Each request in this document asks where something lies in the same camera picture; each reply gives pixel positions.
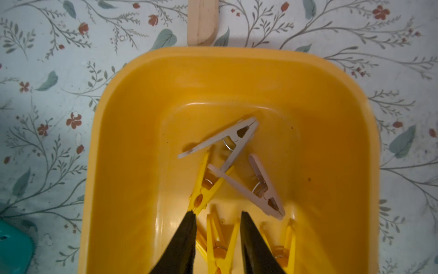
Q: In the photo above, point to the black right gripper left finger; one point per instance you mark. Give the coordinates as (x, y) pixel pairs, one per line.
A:
(179, 256)

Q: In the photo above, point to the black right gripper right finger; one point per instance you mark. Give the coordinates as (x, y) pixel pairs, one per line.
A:
(257, 258)

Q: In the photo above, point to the beige clothespin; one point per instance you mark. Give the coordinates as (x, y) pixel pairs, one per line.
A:
(263, 194)

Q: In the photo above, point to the grey clothespin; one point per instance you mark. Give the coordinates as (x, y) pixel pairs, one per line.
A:
(235, 138)

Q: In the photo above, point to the yellow plastic tray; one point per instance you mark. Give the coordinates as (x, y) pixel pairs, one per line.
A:
(317, 139)

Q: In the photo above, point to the teal plastic basket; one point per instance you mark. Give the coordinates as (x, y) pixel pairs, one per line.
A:
(17, 246)

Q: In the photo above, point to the wooden clothes rack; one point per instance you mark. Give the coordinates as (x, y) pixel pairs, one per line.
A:
(203, 22)

